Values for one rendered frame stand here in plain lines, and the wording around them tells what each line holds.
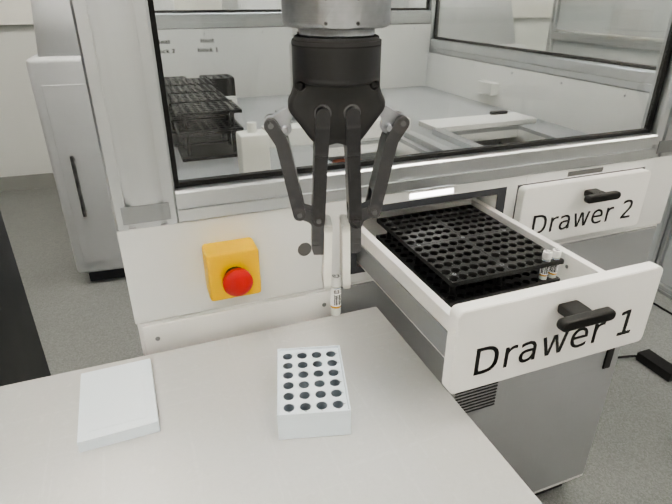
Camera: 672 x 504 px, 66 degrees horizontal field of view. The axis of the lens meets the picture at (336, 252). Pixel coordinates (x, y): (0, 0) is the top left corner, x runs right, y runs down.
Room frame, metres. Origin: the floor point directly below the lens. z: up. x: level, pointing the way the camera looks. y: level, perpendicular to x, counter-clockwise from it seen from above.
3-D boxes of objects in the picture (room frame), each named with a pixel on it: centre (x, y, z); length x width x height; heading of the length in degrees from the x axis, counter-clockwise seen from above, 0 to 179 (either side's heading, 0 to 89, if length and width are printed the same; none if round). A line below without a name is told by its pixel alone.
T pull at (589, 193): (0.87, -0.46, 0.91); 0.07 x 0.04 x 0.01; 111
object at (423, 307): (0.71, -0.18, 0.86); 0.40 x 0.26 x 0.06; 21
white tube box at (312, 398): (0.51, 0.03, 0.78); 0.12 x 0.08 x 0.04; 6
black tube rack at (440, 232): (0.70, -0.19, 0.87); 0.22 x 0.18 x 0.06; 21
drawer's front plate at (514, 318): (0.51, -0.26, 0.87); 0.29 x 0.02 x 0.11; 111
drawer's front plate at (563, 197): (0.89, -0.45, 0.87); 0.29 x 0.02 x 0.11; 111
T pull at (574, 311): (0.49, -0.27, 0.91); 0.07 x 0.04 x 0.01; 111
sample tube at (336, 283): (0.47, 0.00, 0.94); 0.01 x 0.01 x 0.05
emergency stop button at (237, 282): (0.61, 0.13, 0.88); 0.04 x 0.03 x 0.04; 111
